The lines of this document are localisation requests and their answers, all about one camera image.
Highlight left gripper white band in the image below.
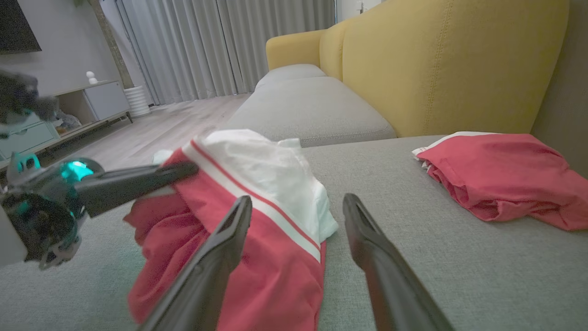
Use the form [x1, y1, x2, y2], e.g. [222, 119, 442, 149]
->
[0, 160, 200, 271]

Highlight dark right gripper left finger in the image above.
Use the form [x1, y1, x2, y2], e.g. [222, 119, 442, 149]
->
[138, 195, 253, 331]

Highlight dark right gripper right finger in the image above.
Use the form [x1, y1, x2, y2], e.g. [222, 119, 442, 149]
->
[342, 193, 455, 331]

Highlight red white mesh jersey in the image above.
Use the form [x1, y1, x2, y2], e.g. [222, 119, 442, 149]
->
[123, 129, 339, 331]

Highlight white ribbed plant pot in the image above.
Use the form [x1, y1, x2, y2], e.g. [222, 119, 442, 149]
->
[123, 86, 151, 118]

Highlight grey plush toy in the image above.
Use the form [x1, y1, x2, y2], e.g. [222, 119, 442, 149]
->
[55, 110, 82, 130]

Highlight low cabinet mint drawers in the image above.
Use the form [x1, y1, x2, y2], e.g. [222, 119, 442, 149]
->
[0, 80, 134, 171]

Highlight large grey sofa chaise cushion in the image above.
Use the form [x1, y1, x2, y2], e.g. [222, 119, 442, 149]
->
[0, 134, 588, 331]

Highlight indoor plant brown trunk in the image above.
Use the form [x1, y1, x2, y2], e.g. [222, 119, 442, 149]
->
[73, 0, 135, 90]

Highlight grey pleated curtains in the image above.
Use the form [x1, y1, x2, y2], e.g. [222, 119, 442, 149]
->
[100, 0, 338, 106]

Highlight red shorts white trim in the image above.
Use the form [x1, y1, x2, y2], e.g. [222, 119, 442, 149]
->
[412, 131, 588, 231]

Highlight grey sofa seat cushion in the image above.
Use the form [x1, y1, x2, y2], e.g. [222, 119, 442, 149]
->
[254, 63, 328, 91]
[220, 76, 398, 148]

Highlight yellow sofa armrest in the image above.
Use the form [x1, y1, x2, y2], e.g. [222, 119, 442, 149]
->
[266, 29, 328, 71]

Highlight wide yellow sofa backrest cushion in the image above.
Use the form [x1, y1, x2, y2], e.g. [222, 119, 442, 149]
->
[342, 0, 570, 138]

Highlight narrow yellow sofa backrest cushion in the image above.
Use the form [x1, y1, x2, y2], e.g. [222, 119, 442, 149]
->
[319, 17, 368, 82]

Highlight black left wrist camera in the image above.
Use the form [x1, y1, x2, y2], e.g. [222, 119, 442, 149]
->
[7, 153, 106, 194]

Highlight black wall television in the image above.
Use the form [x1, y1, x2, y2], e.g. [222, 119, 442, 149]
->
[0, 0, 42, 55]

